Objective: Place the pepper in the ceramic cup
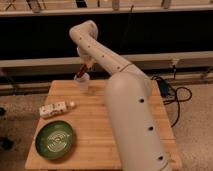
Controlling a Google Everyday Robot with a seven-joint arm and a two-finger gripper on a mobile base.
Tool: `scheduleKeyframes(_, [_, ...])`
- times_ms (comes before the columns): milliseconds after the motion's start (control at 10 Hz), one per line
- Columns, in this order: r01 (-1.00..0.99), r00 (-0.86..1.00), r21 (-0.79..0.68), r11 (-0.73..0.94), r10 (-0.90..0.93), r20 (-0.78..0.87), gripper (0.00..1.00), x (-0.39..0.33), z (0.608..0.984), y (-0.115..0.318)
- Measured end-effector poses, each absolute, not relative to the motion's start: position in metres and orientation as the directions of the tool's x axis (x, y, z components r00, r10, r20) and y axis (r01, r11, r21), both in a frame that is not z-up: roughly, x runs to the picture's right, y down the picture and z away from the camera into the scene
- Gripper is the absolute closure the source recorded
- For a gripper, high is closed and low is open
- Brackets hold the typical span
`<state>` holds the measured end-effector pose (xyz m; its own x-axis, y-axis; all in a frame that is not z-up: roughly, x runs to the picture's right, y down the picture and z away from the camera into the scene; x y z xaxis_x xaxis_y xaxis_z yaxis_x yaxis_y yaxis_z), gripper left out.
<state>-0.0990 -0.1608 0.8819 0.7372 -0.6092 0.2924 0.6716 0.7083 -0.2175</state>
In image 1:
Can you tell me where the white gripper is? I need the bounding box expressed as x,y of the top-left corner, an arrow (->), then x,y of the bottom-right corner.
77,47 -> 95,69

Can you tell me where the red pepper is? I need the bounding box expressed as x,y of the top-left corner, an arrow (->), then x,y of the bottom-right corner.
77,64 -> 87,78

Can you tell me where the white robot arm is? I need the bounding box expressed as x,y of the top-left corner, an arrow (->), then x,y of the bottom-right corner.
69,20 -> 172,171

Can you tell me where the white labelled bottle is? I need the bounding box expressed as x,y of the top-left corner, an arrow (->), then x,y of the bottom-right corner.
39,101 -> 76,119

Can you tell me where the blue power box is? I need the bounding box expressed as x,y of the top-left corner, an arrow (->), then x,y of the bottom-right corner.
158,80 -> 170,97

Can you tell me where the green glass plate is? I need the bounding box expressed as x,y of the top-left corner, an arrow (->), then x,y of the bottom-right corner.
35,120 -> 74,160

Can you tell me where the wooden table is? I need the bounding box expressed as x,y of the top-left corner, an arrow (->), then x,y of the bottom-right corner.
25,80 -> 182,171

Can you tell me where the black cable on floor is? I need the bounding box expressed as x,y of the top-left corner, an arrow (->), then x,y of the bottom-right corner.
150,75 -> 193,128

